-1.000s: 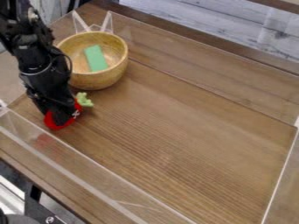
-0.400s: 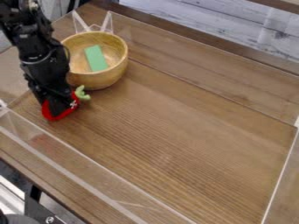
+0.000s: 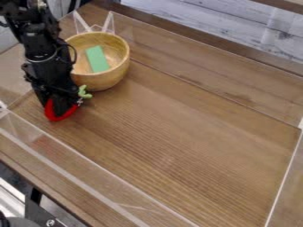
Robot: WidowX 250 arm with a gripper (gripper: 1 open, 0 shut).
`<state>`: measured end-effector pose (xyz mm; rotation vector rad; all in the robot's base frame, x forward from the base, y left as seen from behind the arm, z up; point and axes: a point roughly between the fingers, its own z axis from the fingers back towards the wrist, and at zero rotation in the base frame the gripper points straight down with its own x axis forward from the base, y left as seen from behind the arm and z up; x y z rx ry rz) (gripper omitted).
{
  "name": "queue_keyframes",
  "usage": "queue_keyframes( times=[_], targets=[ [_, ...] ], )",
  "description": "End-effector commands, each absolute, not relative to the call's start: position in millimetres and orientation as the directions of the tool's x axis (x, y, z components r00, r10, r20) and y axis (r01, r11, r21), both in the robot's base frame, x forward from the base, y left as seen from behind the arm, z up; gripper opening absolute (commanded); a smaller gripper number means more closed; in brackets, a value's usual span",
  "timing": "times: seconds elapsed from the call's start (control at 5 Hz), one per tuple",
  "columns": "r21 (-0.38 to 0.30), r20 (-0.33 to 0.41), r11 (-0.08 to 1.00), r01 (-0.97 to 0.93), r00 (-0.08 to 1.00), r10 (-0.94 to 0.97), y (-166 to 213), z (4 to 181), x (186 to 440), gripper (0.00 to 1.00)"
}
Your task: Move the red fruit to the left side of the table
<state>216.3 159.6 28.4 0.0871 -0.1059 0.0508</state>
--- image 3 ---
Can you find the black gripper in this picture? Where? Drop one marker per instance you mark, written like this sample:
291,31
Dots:
49,78

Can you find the red plush fruit green leaves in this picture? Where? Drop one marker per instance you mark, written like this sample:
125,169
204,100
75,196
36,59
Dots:
81,94

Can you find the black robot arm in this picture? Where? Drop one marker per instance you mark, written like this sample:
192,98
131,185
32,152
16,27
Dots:
35,27

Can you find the green rectangular block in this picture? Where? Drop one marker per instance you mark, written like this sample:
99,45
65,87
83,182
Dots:
96,58

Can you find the wooden bowl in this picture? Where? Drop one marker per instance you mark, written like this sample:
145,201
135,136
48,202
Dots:
117,54

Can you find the black table leg bracket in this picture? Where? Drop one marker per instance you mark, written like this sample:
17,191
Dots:
44,212

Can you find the clear acrylic tray wall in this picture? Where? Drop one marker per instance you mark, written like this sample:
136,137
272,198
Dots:
189,145

